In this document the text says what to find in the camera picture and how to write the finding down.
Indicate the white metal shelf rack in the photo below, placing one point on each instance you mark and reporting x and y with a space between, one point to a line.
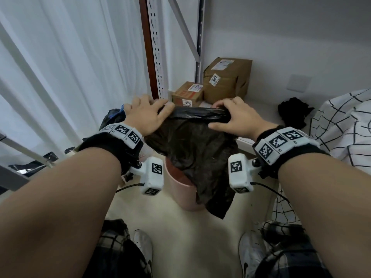
156 40

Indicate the white wall plate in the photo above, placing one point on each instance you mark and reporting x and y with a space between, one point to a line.
298 83

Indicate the black white plaid trousers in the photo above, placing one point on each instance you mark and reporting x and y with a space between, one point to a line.
113 251

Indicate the black glossy board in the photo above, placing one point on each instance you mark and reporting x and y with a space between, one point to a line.
26 167

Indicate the person's left hand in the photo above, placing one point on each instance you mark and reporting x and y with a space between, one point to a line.
145 115

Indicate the white metal frame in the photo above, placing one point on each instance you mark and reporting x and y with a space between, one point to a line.
11 178

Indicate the black white marker wristband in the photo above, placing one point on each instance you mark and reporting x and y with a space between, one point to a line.
127 133
278 141

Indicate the small brown cardboard box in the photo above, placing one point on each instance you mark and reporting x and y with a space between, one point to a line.
181 95

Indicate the glossy black trash bag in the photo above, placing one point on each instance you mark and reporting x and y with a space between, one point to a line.
197 153

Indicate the white sneaker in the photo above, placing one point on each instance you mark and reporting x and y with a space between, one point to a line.
143 246
249 254

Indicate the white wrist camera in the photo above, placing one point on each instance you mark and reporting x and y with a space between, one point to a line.
239 179
152 179

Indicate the large brown cardboard box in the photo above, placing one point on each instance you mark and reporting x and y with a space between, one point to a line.
232 83

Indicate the white sheer curtain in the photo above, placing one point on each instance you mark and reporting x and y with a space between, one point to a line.
81 54

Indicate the white black grid cloth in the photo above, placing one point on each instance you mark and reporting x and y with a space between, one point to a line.
347 133

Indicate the person's left forearm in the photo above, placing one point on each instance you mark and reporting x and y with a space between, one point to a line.
55 217

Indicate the pink trash bin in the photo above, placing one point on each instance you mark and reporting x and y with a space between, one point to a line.
179 193

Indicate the person's right hand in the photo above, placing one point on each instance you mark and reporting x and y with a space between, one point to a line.
246 121

